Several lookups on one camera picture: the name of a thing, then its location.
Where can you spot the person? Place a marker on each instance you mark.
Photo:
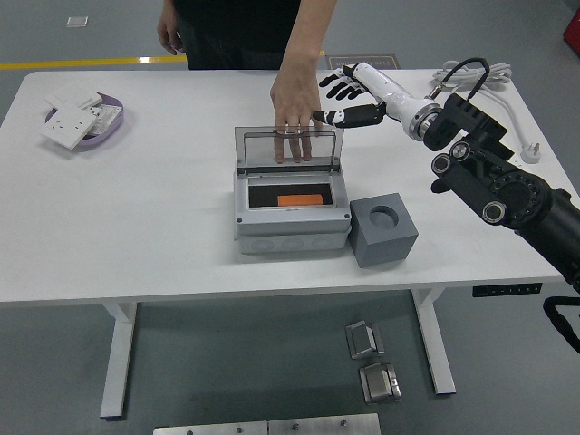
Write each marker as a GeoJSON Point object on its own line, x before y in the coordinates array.
{"type": "Point", "coordinates": [235, 31]}

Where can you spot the grey cube with round hole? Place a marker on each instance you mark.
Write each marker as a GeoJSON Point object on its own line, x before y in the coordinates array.
{"type": "Point", "coordinates": [385, 249]}

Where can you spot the person's right forearm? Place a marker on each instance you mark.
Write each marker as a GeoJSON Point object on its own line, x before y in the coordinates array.
{"type": "Point", "coordinates": [170, 9]}

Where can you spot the white switch panel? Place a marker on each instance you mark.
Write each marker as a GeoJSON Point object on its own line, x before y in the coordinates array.
{"type": "Point", "coordinates": [72, 99]}

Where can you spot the white table leg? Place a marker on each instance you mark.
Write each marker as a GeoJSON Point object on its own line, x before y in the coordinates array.
{"type": "Point", "coordinates": [435, 344]}
{"type": "Point", "coordinates": [118, 362]}

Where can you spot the large white wall socket panel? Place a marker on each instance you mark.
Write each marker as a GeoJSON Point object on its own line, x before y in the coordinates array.
{"type": "Point", "coordinates": [68, 127]}

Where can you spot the red object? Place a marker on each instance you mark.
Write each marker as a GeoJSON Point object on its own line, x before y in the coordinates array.
{"type": "Point", "coordinates": [572, 29]}

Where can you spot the grey electrical box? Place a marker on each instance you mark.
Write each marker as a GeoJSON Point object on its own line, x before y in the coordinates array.
{"type": "Point", "coordinates": [290, 222]}

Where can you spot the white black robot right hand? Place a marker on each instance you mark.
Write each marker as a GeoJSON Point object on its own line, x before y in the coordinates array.
{"type": "Point", "coordinates": [385, 90]}

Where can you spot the person's left forearm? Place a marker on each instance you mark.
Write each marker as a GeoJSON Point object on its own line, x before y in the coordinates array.
{"type": "Point", "coordinates": [310, 31]}

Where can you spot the brown floor sign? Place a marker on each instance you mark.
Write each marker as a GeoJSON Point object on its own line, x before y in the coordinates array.
{"type": "Point", "coordinates": [371, 60]}

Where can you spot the black table control panel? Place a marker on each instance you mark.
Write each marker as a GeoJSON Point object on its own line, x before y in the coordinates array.
{"type": "Point", "coordinates": [507, 290]}

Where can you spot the orange cylinder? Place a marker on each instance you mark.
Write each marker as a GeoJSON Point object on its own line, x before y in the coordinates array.
{"type": "Point", "coordinates": [299, 200]}

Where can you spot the yellow floor tape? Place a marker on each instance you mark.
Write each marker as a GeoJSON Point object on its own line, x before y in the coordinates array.
{"type": "Point", "coordinates": [90, 63]}

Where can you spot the grey metal plate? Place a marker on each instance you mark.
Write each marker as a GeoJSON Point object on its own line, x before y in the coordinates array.
{"type": "Point", "coordinates": [321, 426]}
{"type": "Point", "coordinates": [208, 429]}

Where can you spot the metal bracket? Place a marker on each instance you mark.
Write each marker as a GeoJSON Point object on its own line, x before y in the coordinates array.
{"type": "Point", "coordinates": [362, 340]}
{"type": "Point", "coordinates": [378, 385]}

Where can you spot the small square floor plate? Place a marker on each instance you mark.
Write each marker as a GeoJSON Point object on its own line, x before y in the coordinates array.
{"type": "Point", "coordinates": [77, 22]}

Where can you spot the person's right hand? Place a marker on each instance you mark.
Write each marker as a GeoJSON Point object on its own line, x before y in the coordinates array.
{"type": "Point", "coordinates": [171, 36]}

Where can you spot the purple oval tray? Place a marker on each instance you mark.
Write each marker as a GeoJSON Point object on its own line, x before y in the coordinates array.
{"type": "Point", "coordinates": [113, 129]}

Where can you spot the person's left hand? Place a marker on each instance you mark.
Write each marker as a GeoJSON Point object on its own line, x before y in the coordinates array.
{"type": "Point", "coordinates": [296, 99]}

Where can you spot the white panel with printed labels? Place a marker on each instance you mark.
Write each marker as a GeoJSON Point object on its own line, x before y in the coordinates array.
{"type": "Point", "coordinates": [106, 118]}

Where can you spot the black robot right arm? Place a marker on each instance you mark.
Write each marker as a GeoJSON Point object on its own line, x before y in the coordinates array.
{"type": "Point", "coordinates": [521, 199]}

